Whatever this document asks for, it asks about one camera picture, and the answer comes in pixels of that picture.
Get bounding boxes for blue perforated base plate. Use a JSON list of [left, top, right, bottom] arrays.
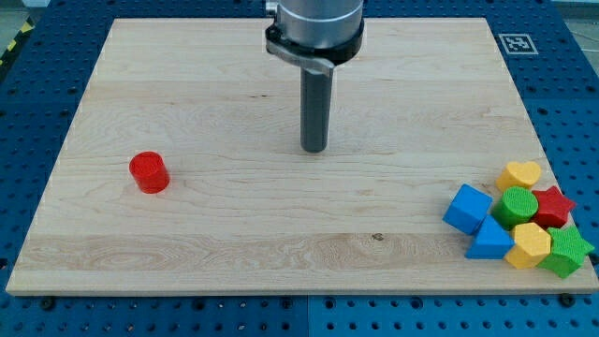
[[1, 0, 598, 336]]

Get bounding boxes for wooden board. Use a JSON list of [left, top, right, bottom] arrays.
[[7, 18, 598, 296]]

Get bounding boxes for green cylinder block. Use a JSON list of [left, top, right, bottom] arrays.
[[490, 186, 539, 231]]

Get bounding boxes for yellow hexagon block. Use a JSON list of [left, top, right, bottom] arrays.
[[504, 223, 551, 270]]

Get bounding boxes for green star block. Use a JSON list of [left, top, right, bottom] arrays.
[[537, 226, 595, 279]]

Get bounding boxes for red cylinder block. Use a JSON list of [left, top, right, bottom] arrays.
[[129, 152, 170, 194]]

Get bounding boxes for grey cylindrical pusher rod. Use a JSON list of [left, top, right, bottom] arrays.
[[300, 69, 332, 153]]

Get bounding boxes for yellow heart block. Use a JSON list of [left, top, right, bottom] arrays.
[[495, 161, 542, 192]]

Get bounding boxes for red star block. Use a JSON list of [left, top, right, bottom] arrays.
[[531, 185, 577, 229]]

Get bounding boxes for blue triangle block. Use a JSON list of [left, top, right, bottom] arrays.
[[465, 215, 515, 260]]

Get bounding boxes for white fiducial marker tag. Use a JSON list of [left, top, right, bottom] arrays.
[[498, 33, 538, 55]]

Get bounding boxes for blue cube block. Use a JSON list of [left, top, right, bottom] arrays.
[[443, 183, 492, 235]]

